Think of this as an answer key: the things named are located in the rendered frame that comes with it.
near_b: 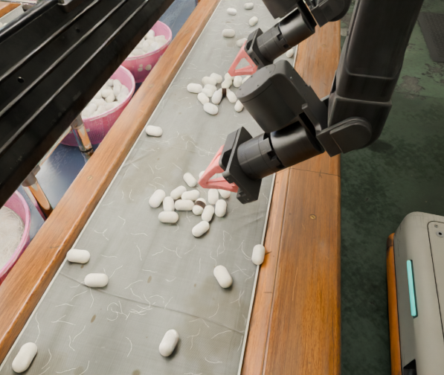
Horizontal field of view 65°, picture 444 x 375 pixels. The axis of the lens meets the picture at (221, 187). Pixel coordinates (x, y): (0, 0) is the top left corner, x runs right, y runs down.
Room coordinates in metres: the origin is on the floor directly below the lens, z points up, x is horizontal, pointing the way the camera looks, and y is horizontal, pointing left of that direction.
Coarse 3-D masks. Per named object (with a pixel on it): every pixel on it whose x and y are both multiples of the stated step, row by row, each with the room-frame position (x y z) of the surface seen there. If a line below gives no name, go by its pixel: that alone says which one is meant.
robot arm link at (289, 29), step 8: (304, 8) 0.69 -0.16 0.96; (280, 16) 0.69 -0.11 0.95; (288, 16) 0.70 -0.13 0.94; (296, 16) 0.68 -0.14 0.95; (304, 16) 0.68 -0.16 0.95; (312, 16) 0.69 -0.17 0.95; (280, 24) 0.70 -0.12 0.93; (288, 24) 0.68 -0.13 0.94; (296, 24) 0.67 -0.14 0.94; (304, 24) 0.67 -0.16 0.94; (312, 24) 0.69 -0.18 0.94; (288, 32) 0.68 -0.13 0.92; (296, 32) 0.67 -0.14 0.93; (304, 32) 0.67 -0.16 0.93; (312, 32) 0.67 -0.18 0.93; (288, 40) 0.67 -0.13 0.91; (296, 40) 0.67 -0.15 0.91
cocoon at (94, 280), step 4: (88, 276) 0.25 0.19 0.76; (92, 276) 0.25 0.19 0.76; (96, 276) 0.25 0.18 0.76; (100, 276) 0.25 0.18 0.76; (104, 276) 0.25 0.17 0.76; (88, 280) 0.24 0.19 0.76; (92, 280) 0.24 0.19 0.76; (96, 280) 0.24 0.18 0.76; (100, 280) 0.24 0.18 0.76; (104, 280) 0.24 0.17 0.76; (108, 280) 0.24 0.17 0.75; (88, 284) 0.24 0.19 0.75; (92, 284) 0.24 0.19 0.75; (96, 284) 0.24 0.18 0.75; (100, 284) 0.24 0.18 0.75; (104, 284) 0.24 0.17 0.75
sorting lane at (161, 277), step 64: (256, 0) 1.35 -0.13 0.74; (192, 64) 0.89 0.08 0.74; (192, 128) 0.61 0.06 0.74; (256, 128) 0.61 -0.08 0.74; (128, 192) 0.43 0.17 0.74; (128, 256) 0.29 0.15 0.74; (192, 256) 0.29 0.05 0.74; (64, 320) 0.19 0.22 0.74; (128, 320) 0.19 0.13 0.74; (192, 320) 0.19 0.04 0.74
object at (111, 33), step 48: (48, 0) 0.31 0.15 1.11; (96, 0) 0.36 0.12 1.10; (144, 0) 0.43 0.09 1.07; (0, 48) 0.24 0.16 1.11; (48, 48) 0.27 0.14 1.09; (96, 48) 0.31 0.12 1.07; (0, 96) 0.21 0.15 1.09; (48, 96) 0.23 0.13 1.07; (0, 144) 0.18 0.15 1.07; (48, 144) 0.20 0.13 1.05; (0, 192) 0.15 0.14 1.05
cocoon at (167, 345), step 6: (174, 330) 0.17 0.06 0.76; (168, 336) 0.16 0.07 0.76; (174, 336) 0.16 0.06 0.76; (162, 342) 0.15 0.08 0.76; (168, 342) 0.15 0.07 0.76; (174, 342) 0.15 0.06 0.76; (162, 348) 0.15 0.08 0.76; (168, 348) 0.15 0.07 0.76; (174, 348) 0.15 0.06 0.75; (162, 354) 0.14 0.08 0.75; (168, 354) 0.14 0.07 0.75
